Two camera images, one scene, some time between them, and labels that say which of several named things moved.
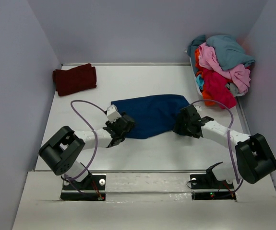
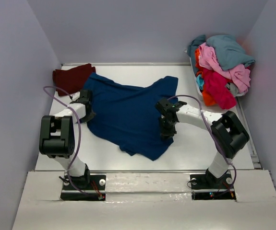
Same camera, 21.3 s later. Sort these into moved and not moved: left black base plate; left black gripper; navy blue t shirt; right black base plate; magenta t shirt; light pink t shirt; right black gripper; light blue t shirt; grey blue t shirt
Moved: right black gripper; left black gripper; navy blue t shirt
Not moved: light pink t shirt; right black base plate; magenta t shirt; light blue t shirt; left black base plate; grey blue t shirt
